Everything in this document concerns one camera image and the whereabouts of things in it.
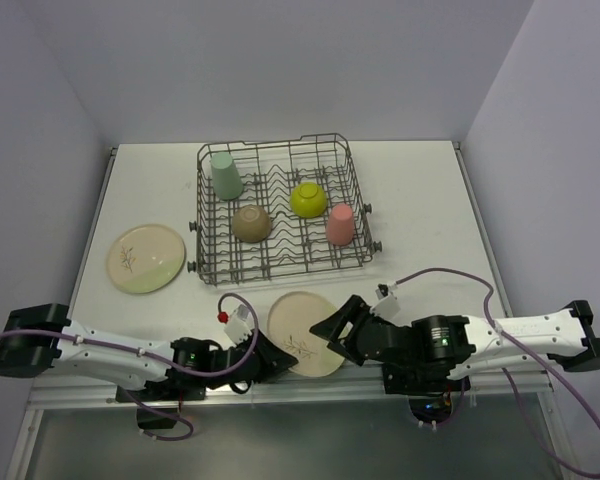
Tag large pink green plate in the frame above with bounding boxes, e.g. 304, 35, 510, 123
267, 291, 344, 378

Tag pink cup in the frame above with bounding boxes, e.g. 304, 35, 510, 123
326, 203, 355, 246

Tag lime green bowl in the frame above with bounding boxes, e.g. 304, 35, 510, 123
290, 182, 328, 218

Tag black bowl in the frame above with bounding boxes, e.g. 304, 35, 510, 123
231, 204, 272, 243

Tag small cream plate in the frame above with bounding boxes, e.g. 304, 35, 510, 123
105, 224, 186, 295

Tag grey wire dish rack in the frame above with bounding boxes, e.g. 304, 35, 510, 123
187, 133, 382, 286

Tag pale green cup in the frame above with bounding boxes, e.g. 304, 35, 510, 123
210, 152, 243, 201

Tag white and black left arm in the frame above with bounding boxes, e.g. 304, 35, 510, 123
0, 304, 298, 399

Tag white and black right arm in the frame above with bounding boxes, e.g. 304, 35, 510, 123
309, 293, 600, 396

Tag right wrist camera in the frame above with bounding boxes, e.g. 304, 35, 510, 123
370, 282, 400, 321

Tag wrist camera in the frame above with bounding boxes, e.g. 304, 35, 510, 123
370, 282, 400, 321
217, 305, 254, 345

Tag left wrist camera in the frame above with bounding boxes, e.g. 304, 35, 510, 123
217, 305, 254, 345

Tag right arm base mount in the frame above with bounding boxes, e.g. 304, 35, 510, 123
381, 364, 471, 432

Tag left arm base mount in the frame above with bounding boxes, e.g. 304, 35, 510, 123
115, 379, 206, 437

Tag aluminium rail frame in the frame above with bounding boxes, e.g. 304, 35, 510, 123
7, 364, 577, 479

